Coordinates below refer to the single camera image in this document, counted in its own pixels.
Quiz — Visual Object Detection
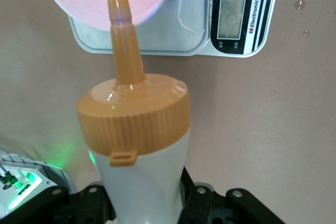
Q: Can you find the brown table cover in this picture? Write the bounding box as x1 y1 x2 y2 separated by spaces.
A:
0 0 336 224

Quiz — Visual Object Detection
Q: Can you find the squeeze bottle with orange cap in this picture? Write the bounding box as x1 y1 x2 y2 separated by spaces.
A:
76 0 192 224

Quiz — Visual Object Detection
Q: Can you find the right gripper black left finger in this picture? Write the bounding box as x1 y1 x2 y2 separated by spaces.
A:
52 183 119 224

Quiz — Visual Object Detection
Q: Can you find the aluminium arm base plate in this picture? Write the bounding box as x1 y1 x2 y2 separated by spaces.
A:
0 150 77 196

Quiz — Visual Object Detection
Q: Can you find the silver digital kitchen scale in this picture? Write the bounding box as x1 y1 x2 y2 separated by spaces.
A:
68 0 283 59

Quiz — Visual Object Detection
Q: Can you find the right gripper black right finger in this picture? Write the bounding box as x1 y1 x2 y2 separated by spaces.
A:
178 167 286 224

